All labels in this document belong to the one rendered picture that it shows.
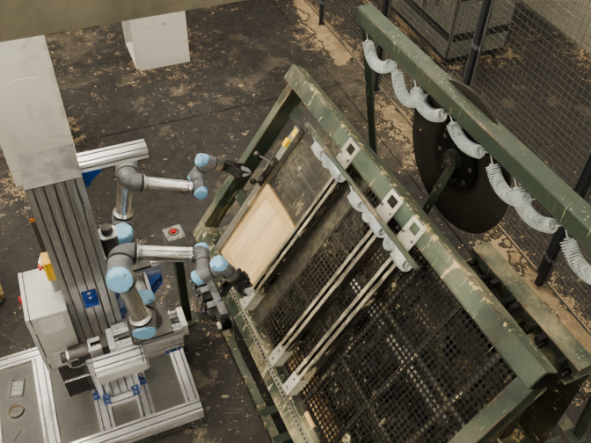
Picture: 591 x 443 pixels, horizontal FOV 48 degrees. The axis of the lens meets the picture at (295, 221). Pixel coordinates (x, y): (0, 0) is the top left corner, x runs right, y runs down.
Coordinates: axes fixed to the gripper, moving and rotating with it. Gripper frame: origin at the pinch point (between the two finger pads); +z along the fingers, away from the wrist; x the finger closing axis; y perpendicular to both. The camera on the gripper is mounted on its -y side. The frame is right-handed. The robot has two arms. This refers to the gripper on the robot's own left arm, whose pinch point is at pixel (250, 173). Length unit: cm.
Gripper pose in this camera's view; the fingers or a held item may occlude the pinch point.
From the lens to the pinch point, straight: 388.1
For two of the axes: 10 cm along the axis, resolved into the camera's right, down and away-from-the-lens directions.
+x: -3.6, 9.2, 1.8
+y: -5.8, -3.7, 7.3
